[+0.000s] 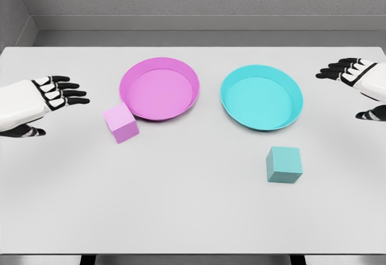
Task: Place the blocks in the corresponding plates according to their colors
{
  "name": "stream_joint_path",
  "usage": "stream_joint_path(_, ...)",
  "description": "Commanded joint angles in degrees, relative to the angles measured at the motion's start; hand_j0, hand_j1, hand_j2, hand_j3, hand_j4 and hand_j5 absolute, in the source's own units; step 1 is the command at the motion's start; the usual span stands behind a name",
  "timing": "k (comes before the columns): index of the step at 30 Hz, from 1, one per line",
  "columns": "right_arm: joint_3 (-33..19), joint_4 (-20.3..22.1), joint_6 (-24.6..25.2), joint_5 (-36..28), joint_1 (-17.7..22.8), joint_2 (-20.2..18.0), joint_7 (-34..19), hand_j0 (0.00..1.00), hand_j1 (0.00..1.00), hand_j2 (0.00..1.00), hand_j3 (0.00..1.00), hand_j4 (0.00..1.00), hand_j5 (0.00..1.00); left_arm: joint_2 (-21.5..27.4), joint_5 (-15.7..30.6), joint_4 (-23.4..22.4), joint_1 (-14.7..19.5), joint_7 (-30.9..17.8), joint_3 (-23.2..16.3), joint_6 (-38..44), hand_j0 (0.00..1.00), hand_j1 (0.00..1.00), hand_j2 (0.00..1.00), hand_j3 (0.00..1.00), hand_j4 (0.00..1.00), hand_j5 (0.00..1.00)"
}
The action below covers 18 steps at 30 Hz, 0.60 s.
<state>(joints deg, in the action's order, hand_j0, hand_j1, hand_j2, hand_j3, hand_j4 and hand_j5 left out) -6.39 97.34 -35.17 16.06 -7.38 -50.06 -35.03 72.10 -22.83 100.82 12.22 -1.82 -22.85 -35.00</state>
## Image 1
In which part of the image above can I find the cyan plate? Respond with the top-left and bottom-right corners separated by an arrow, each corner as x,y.
220,63 -> 304,132

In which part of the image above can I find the cyan block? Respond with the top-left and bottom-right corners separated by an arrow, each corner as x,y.
265,145 -> 303,184

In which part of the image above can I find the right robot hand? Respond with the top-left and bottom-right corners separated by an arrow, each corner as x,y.
315,57 -> 386,121

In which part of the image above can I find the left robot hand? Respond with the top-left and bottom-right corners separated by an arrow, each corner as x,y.
0,75 -> 90,139

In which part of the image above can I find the pink block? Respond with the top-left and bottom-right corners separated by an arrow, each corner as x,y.
102,102 -> 140,144

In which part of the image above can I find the pink plate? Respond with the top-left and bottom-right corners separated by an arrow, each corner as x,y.
119,56 -> 201,123

